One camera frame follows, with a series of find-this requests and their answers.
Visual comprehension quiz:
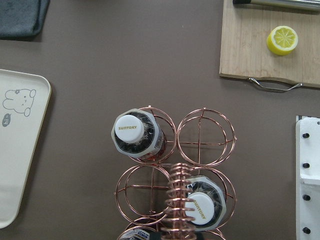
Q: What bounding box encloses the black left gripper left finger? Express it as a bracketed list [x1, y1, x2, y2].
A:
[149, 231, 162, 240]

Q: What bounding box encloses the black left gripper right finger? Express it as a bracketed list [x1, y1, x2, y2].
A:
[191, 231, 205, 240]

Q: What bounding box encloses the copper wire bottle basket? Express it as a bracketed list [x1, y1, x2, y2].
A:
[114, 106, 237, 240]

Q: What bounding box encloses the tea bottle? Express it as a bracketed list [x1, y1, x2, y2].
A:
[111, 108, 166, 160]
[185, 175, 227, 232]
[117, 226, 155, 240]

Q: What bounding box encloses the tea bottle front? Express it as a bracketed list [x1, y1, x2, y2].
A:
[117, 226, 155, 240]

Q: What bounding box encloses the wooden cutting board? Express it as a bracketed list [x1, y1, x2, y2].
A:
[219, 0, 320, 88]

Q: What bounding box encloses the cream rabbit tray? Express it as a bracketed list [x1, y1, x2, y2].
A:
[0, 69, 52, 228]

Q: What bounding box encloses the half lemon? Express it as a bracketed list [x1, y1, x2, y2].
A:
[266, 25, 299, 56]

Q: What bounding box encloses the grey folded cloth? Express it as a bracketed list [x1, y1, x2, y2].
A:
[0, 0, 50, 39]

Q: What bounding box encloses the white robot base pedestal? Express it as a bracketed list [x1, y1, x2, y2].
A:
[295, 115, 320, 240]

